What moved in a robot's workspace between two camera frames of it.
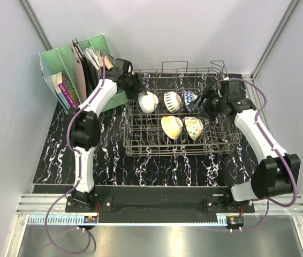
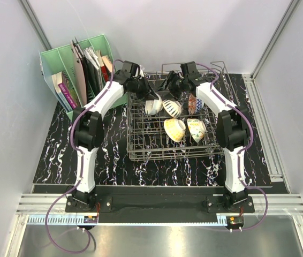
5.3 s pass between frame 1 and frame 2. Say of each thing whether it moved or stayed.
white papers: stayed
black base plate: stayed
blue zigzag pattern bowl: moved
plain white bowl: moved
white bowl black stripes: moved
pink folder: stayed
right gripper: moved
